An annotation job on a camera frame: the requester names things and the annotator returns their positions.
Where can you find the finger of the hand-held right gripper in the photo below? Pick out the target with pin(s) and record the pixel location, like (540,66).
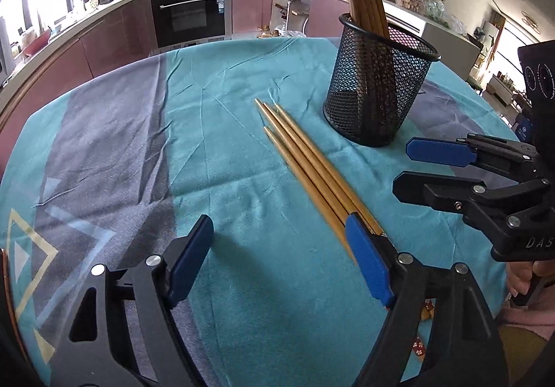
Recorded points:
(433,192)
(438,150)

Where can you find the clear plastic bag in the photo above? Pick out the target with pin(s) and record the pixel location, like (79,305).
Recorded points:
(438,10)

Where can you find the clear snack container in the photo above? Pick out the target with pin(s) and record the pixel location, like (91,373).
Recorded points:
(412,1)

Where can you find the pink peninsula base cabinets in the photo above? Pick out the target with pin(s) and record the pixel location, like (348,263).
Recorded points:
(325,12)

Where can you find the brown floral-end chopstick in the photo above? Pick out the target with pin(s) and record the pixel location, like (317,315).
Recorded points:
(316,153)
(282,153)
(296,153)
(306,153)

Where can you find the black mesh cup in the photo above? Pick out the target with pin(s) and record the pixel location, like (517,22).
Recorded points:
(368,101)

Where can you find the pink bowl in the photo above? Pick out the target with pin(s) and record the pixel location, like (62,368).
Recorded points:
(37,42)

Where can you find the teal grey printed tablecloth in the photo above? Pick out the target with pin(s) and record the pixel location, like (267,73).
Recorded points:
(217,153)

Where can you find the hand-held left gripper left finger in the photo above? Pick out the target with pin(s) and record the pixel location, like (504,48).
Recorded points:
(190,257)

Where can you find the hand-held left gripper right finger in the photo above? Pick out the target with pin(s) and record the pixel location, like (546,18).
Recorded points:
(368,261)

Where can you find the pink base cabinets with sink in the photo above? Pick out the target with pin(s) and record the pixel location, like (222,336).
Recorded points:
(86,49)

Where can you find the person's right hand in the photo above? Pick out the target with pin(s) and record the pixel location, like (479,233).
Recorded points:
(518,276)

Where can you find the black built-in oven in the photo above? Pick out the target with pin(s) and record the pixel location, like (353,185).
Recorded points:
(188,14)

